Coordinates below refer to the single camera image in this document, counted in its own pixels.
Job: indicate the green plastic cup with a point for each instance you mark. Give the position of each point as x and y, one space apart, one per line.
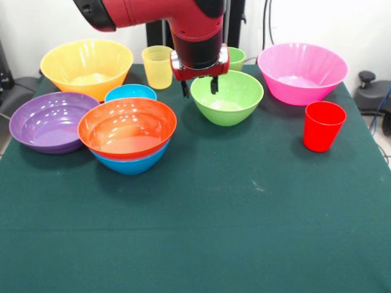
238 59

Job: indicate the red plastic cup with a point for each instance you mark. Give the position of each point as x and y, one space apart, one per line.
323 128

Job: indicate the orange plastic bowl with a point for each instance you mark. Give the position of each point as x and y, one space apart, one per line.
85 61

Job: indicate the pink plastic bowl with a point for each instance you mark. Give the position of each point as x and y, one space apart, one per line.
302 70

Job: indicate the dark green tablecloth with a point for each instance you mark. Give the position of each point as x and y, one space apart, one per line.
122 244

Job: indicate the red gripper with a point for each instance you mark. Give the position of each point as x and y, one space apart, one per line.
198 74

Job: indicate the black chair base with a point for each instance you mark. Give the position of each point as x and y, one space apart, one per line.
372 94

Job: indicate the red-orange plastic bowl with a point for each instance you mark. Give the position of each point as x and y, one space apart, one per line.
128 131

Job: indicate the green plastic bowl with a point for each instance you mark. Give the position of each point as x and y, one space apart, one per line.
232 103

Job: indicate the grey chair base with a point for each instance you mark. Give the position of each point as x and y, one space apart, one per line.
18 91

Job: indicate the small blue plastic bowl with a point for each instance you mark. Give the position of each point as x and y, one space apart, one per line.
129 91

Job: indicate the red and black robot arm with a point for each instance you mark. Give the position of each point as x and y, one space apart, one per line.
195 21

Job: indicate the large blue plastic bowl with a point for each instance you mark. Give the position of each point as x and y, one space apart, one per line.
131 166

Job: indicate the yellow plastic cup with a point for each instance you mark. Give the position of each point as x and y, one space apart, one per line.
155 70

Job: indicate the purple plastic bowl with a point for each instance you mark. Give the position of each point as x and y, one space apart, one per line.
46 122

